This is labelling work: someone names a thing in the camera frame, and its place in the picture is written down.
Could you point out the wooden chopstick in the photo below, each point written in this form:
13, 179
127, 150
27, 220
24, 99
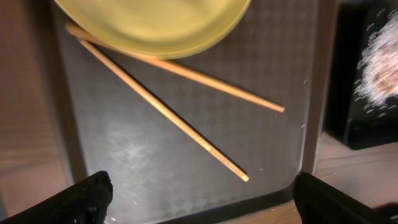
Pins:
185, 72
163, 109

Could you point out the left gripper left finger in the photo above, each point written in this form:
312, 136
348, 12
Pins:
84, 202

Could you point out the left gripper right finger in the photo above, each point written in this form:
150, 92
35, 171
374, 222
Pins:
319, 203

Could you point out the yellow round plate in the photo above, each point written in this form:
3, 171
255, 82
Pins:
157, 28

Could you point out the dark brown serving tray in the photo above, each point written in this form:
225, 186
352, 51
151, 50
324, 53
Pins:
281, 50

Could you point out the black rectangular tray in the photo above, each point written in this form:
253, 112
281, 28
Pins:
350, 116

